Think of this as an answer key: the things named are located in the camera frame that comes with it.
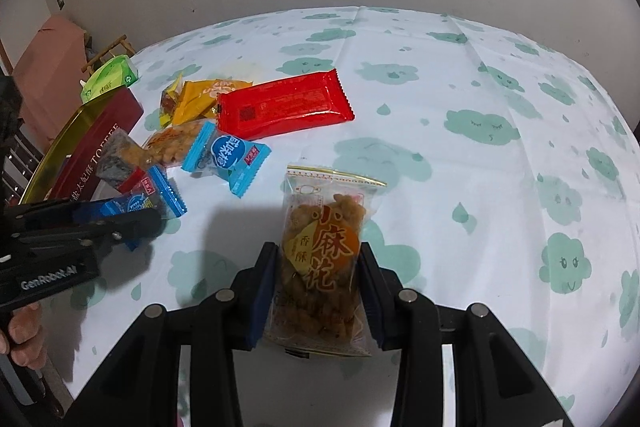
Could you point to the orange snack packet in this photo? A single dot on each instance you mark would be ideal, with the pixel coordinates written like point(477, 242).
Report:
point(205, 97)

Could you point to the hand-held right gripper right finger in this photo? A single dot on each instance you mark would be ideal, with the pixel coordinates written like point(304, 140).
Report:
point(371, 307)

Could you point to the person's left hand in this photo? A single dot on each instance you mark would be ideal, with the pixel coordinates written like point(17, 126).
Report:
point(22, 337)

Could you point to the blue candy packet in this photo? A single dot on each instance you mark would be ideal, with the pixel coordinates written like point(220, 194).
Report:
point(120, 207)
point(225, 157)
point(167, 194)

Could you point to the clear fried dough twist packet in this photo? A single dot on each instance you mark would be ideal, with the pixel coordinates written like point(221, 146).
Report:
point(320, 247)

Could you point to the pink cloth cover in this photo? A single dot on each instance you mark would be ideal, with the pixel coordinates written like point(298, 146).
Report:
point(47, 67)

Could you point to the grey speckled packet red label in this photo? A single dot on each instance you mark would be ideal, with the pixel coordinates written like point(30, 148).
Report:
point(115, 154)

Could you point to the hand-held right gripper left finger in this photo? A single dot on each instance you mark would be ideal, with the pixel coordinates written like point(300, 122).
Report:
point(262, 302)

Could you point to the cloud printed tablecloth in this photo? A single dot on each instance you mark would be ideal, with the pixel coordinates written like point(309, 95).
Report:
point(450, 167)

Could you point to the small yellow snack packet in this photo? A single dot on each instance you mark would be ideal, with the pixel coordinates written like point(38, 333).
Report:
point(167, 107)

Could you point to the red snack packet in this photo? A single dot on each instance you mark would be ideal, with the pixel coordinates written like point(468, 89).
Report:
point(285, 104)

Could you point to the gold tin box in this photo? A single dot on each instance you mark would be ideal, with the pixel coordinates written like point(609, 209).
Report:
point(55, 152)

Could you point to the dark wooden furniture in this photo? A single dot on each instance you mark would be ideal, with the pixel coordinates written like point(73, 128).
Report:
point(27, 167)

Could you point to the bamboo chair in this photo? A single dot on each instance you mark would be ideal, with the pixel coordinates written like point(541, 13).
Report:
point(115, 47)

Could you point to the green tissue pack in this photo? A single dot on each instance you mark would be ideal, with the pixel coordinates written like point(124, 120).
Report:
point(107, 79)

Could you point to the clear fried snack packet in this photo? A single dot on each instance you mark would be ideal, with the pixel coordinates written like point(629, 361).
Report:
point(170, 144)

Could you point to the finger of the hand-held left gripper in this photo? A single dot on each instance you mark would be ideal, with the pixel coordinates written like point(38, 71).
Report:
point(60, 212)
point(137, 227)

